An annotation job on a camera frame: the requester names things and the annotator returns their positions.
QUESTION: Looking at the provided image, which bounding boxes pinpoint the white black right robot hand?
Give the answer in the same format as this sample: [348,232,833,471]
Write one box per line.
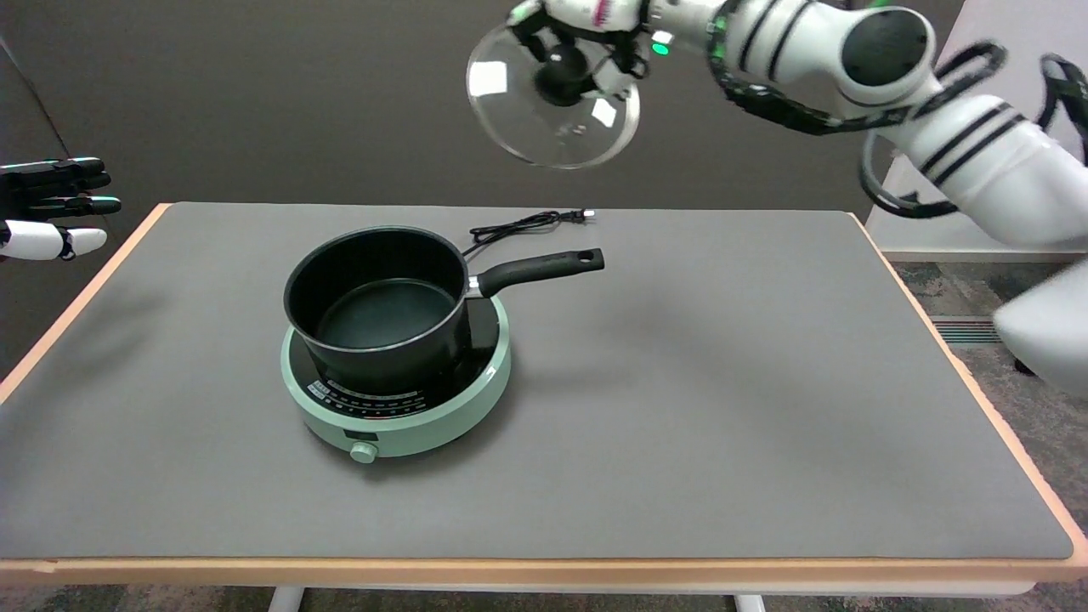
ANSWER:
[507,0,652,99]

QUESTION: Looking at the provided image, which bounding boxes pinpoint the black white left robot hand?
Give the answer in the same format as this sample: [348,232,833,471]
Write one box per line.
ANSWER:
[0,157,122,262]

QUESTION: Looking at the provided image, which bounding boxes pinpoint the glass pot lid black knob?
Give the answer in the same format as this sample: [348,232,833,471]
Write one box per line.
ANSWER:
[466,21,642,170]

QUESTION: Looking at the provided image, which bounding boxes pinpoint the grey table mat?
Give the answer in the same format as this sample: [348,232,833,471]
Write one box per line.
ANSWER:
[0,202,1074,560]

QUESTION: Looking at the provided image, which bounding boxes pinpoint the green round induction cooker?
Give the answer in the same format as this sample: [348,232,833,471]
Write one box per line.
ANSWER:
[280,297,512,465]

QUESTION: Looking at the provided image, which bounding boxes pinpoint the floor vent grille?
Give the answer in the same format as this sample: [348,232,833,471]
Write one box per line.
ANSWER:
[929,316,1008,345]

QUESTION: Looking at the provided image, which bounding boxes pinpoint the green black braided cable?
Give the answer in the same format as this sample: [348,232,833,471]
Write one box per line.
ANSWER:
[708,15,1009,138]

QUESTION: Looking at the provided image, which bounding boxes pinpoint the black power cord with plug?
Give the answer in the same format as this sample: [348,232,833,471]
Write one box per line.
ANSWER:
[463,209,594,257]

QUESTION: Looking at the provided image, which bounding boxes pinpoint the grey black cable loop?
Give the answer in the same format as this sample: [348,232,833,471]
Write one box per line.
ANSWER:
[858,132,959,220]

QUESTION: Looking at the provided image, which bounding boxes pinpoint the black saucepan with handle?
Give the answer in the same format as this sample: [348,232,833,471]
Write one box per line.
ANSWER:
[283,225,606,396]

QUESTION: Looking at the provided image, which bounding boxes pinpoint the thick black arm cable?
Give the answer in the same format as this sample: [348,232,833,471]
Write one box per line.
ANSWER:
[1039,53,1088,164]

